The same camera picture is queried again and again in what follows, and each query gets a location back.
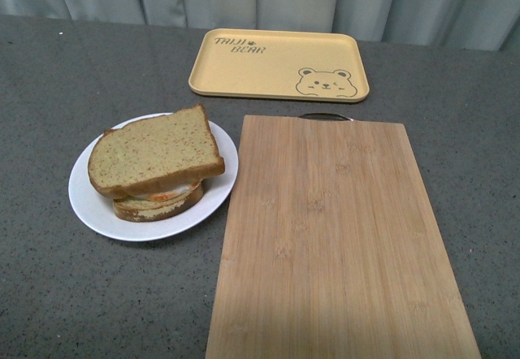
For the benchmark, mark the grey curtain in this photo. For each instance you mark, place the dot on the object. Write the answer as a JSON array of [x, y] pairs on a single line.
[[464, 24]]

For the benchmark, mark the yellow bear tray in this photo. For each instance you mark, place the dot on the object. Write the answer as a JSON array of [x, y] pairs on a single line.
[[299, 66]]

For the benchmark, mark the wooden cutting board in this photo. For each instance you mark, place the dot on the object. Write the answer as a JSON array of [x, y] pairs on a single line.
[[332, 249]]

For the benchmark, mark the white round plate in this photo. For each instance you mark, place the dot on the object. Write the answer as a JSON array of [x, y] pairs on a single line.
[[96, 212]]

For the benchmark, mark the fried egg toy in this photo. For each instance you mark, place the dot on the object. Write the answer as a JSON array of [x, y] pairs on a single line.
[[178, 191]]

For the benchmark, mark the bread slice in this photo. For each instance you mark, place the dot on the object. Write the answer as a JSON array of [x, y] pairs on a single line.
[[136, 210], [155, 155]]

